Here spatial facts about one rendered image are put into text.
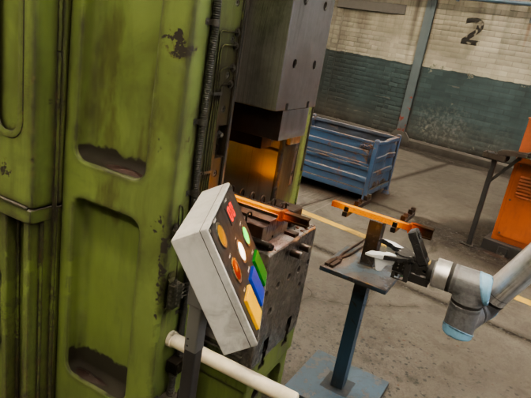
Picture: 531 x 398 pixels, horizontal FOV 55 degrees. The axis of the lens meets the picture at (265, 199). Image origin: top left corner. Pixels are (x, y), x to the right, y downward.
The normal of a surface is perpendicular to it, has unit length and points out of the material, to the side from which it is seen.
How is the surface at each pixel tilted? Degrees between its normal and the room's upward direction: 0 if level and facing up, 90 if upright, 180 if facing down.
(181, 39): 89
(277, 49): 90
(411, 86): 90
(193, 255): 90
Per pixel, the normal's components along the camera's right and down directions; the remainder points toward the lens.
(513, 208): -0.62, 0.15
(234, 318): -0.07, 0.30
